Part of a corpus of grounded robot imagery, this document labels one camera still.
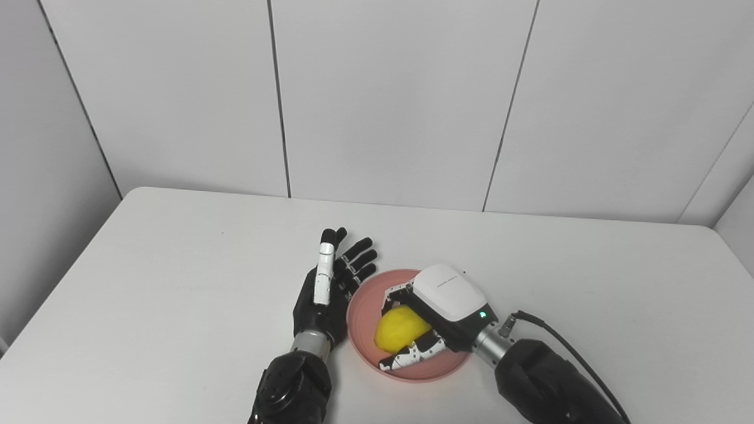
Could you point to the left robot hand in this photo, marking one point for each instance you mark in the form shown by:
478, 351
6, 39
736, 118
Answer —
330, 294

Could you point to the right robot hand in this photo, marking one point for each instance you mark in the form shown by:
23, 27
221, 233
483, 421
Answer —
442, 306

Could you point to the pink plate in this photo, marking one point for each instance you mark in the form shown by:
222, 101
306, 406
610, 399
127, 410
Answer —
365, 318

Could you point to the yellow lemon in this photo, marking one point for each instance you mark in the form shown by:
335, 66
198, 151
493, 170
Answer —
397, 330

